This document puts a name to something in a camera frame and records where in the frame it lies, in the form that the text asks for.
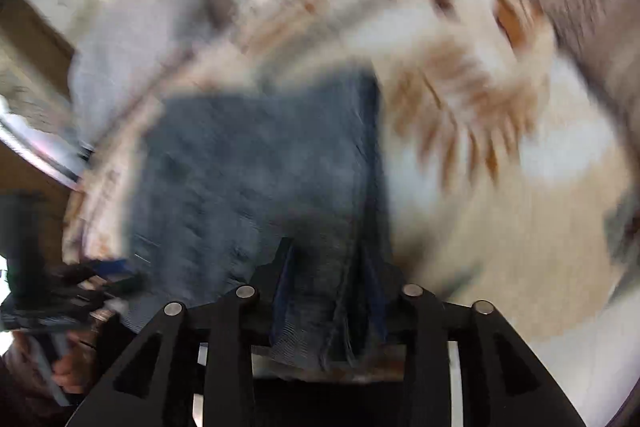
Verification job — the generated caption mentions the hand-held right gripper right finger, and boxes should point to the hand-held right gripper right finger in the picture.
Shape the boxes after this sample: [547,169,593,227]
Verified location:
[357,242,586,427]

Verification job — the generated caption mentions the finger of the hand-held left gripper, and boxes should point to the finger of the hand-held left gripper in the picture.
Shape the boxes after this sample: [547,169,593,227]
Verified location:
[65,257,148,305]

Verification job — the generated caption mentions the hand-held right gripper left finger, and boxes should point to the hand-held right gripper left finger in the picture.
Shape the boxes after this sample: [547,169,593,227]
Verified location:
[65,237,296,427]

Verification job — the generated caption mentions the blue denim pants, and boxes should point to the blue denim pants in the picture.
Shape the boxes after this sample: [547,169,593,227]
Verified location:
[117,72,401,373]

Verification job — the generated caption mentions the person's left forearm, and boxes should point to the person's left forearm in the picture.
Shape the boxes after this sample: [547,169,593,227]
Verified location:
[0,332,63,427]

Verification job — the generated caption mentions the person's left hand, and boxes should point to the person's left hand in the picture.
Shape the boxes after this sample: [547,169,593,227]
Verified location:
[51,331,102,395]

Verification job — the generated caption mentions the brown wooden furniture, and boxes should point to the brown wooden furniture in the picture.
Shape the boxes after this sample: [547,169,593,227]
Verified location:
[0,0,86,210]

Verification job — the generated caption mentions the printed blanket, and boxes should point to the printed blanket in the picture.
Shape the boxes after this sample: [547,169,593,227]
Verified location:
[62,0,640,358]

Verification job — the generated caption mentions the grey blue pillow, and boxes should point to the grey blue pillow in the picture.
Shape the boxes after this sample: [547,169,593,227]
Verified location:
[67,0,213,148]

